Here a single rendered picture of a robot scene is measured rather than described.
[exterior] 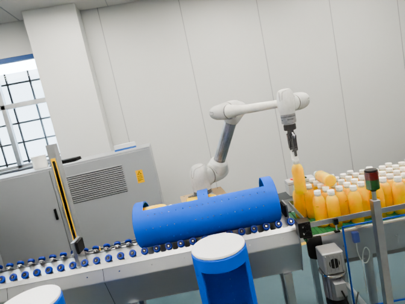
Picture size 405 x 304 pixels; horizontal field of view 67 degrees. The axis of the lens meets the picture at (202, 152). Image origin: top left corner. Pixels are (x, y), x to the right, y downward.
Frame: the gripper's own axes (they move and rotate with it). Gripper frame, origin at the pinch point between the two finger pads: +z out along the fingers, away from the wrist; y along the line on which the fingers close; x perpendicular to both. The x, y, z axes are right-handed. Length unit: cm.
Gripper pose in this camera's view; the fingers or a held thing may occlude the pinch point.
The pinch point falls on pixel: (294, 155)
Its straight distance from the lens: 199.6
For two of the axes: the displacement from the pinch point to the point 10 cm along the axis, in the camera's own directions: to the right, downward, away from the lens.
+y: 0.1, 1.4, -9.9
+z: 2.0, 9.7, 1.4
